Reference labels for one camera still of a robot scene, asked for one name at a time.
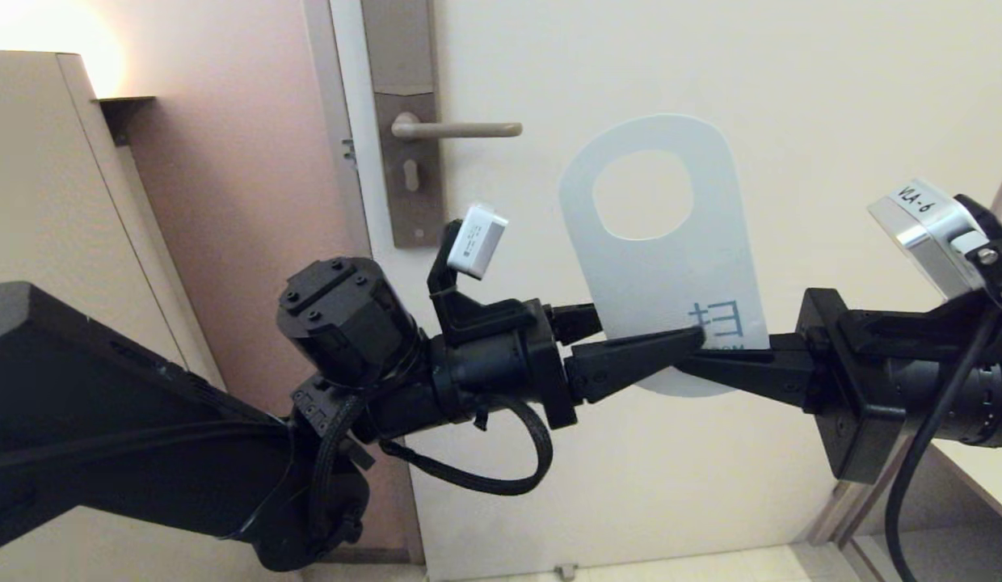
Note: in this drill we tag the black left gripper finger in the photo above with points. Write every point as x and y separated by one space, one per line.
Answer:
630 360
574 322

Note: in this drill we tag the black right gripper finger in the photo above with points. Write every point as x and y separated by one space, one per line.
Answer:
785 341
759 372

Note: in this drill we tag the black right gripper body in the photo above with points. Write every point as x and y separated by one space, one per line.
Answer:
856 396

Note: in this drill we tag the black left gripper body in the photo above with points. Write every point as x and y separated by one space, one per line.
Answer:
501 368

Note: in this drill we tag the white door hanger sign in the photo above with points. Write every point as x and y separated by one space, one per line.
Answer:
671 275

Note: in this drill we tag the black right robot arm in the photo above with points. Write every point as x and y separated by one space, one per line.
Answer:
990 404

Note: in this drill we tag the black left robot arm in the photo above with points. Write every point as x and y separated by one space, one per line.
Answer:
129 436

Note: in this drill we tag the white room door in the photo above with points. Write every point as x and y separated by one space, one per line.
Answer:
671 501

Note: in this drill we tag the metal floor door stopper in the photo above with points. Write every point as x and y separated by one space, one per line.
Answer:
565 571

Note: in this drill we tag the small dark door latch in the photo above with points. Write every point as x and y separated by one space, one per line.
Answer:
349 151

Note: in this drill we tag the grey-brown door lock plate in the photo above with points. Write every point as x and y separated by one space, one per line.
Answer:
400 48

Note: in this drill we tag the beige cabinet panel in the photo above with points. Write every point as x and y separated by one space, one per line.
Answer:
48 162

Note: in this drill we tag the black left camera mount bracket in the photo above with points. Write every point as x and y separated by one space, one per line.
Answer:
477 315

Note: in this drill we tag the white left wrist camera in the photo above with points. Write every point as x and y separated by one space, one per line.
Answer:
477 241

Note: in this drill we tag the dark wall baseboard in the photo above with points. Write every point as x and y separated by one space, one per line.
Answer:
388 556

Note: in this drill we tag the dark wall lamp shelf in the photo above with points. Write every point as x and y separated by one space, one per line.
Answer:
125 109

